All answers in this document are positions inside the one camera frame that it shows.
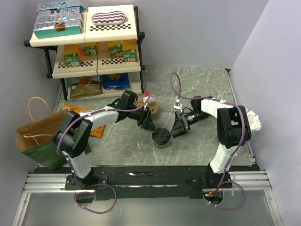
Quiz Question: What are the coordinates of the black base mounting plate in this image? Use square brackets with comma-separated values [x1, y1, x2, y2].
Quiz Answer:
[64, 166, 261, 202]

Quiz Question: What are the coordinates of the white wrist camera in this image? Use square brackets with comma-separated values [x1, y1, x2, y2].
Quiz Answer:
[143, 92, 155, 108]
[173, 99, 182, 112]

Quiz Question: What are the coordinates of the blue chip bag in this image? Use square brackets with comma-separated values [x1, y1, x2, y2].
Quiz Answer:
[103, 73, 130, 90]

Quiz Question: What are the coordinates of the green small box centre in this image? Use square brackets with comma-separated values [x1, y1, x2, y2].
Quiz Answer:
[83, 44, 98, 56]

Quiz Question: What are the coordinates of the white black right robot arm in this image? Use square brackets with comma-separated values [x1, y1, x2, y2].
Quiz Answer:
[170, 97, 251, 188]

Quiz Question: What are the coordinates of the grey cup of straws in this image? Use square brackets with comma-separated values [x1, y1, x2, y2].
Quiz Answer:
[246, 109, 262, 132]

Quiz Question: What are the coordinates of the orange snack bag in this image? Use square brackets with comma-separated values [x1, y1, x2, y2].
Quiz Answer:
[62, 104, 106, 138]

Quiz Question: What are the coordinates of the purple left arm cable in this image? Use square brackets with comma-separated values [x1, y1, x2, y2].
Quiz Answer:
[56, 82, 152, 179]

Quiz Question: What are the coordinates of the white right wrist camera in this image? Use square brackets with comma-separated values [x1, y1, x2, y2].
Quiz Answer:
[173, 99, 182, 112]

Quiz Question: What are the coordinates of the cream three-tier shelf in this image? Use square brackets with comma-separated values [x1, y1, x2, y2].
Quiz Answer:
[24, 5, 145, 100]

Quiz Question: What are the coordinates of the green small box front-right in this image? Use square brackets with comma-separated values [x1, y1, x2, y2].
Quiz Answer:
[122, 49, 137, 63]

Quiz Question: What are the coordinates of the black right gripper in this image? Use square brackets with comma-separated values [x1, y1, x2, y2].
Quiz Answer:
[170, 111, 209, 138]

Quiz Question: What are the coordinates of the brown snack bag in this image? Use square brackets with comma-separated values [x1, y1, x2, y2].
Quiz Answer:
[68, 75, 103, 100]

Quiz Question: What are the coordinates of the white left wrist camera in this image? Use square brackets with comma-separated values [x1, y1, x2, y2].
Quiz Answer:
[143, 92, 155, 108]

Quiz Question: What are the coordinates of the green small box left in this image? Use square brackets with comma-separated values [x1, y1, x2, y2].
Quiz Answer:
[63, 53, 81, 68]

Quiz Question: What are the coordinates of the brown paper bag with handles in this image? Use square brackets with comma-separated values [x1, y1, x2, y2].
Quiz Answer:
[15, 97, 92, 170]

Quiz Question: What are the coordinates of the brown cardboard cup carrier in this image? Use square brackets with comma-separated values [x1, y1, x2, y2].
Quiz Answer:
[134, 98, 159, 117]

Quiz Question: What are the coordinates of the green small box right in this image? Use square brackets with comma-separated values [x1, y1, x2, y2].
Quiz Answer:
[109, 44, 123, 59]

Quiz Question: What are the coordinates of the green paper coffee cup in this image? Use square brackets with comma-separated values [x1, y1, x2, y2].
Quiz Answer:
[153, 139, 170, 149]

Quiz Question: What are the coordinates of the black plastic cup lid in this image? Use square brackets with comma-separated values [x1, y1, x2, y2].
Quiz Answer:
[152, 128, 170, 141]

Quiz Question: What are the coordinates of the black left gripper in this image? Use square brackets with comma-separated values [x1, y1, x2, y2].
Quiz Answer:
[127, 105, 158, 133]

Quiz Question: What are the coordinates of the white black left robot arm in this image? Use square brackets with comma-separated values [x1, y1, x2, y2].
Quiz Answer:
[53, 90, 157, 189]

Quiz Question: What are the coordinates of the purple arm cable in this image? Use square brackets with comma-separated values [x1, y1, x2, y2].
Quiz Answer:
[56, 82, 152, 179]
[170, 72, 247, 210]

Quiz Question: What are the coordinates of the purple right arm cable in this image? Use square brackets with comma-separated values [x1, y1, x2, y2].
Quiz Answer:
[170, 72, 247, 210]

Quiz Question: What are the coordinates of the striped purple cloth pad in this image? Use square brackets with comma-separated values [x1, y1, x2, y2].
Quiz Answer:
[92, 11, 128, 26]

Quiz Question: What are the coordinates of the teal tissue box front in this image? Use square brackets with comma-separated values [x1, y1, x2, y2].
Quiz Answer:
[33, 20, 82, 39]

